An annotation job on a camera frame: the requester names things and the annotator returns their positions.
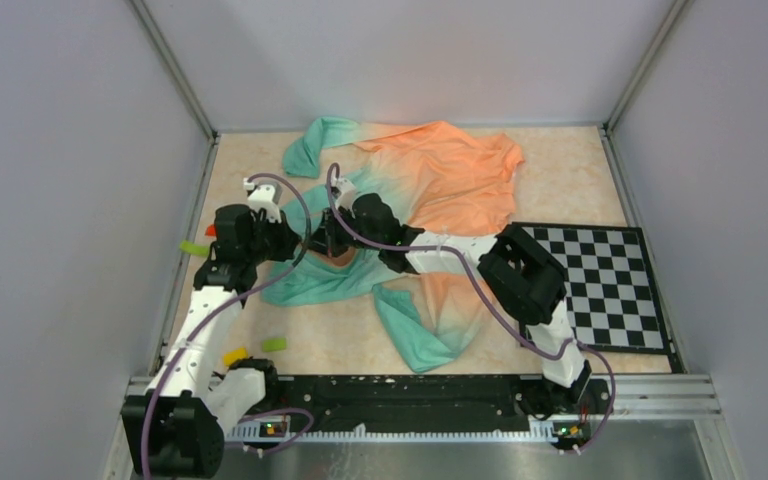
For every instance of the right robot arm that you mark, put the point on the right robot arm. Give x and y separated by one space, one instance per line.
511 272

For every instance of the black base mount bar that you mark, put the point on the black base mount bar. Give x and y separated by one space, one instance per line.
407 404

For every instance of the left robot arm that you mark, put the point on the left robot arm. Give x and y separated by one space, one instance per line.
205 344

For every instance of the black white checkerboard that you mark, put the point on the black white checkerboard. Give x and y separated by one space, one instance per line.
612 298

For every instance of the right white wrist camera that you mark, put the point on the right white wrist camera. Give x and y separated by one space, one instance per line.
343 192

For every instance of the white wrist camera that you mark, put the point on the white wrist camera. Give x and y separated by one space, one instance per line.
263 198
343 192

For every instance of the aluminium front rail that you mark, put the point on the aluminium front rail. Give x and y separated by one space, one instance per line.
632 397

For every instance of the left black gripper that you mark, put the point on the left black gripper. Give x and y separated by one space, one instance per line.
289 239

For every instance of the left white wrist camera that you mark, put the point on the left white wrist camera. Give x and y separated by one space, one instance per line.
263 198

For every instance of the yellow block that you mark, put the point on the yellow block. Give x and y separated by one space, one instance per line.
235 355

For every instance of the lime green curved block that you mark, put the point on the lime green curved block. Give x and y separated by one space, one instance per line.
193 249

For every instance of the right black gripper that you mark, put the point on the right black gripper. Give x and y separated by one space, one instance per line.
326 241

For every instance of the teal and orange jacket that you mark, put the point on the teal and orange jacket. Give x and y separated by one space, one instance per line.
433 176

